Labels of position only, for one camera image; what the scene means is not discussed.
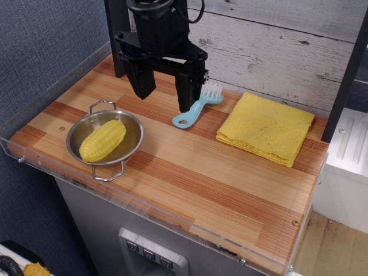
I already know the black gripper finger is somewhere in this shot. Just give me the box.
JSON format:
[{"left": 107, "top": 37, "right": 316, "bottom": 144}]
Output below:
[
  {"left": 123, "top": 61, "right": 156, "bottom": 99},
  {"left": 175, "top": 72, "right": 202, "bottom": 113}
]

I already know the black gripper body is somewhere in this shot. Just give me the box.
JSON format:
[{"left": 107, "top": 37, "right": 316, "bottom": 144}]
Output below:
[{"left": 115, "top": 5, "right": 208, "bottom": 85}]

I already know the light blue brush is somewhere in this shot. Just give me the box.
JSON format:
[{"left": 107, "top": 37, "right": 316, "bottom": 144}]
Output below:
[{"left": 172, "top": 82, "right": 224, "bottom": 129}]

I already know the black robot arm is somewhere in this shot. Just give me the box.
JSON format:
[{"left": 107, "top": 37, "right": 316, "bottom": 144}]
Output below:
[{"left": 115, "top": 1, "right": 208, "bottom": 113}]

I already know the silver metal bowl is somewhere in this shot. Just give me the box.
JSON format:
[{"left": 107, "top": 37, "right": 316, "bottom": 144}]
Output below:
[{"left": 66, "top": 100, "right": 144, "bottom": 182}]

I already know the yellow toy corn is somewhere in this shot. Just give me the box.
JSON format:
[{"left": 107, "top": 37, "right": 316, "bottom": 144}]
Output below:
[{"left": 79, "top": 120, "right": 127, "bottom": 163}]

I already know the yellow folded cloth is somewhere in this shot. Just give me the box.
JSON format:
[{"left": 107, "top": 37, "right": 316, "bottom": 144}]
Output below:
[{"left": 216, "top": 93, "right": 315, "bottom": 167}]

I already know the grey toy fridge cabinet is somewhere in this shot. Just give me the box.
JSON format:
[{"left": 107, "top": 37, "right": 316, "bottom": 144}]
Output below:
[{"left": 56, "top": 178, "right": 260, "bottom": 275}]

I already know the white toy appliance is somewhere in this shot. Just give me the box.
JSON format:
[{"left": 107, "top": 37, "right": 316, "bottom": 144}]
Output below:
[{"left": 312, "top": 108, "right": 367, "bottom": 233}]

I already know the yellow black object corner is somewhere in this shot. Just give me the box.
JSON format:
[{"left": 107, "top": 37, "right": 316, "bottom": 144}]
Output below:
[{"left": 1, "top": 240, "right": 52, "bottom": 275}]

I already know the black cable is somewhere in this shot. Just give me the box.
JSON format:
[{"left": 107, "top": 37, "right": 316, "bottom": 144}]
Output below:
[{"left": 175, "top": 0, "right": 205, "bottom": 24}]

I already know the black vertical post left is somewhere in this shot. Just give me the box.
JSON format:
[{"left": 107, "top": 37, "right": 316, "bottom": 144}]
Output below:
[{"left": 103, "top": 0, "right": 133, "bottom": 78}]

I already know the black vertical post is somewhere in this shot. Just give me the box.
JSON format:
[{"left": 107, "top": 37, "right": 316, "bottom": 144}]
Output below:
[
  {"left": 321, "top": 11, "right": 367, "bottom": 143},
  {"left": 103, "top": 0, "right": 133, "bottom": 78}
]

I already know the black vertical post right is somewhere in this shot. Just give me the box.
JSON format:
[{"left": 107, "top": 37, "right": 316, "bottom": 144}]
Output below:
[{"left": 321, "top": 11, "right": 367, "bottom": 143}]

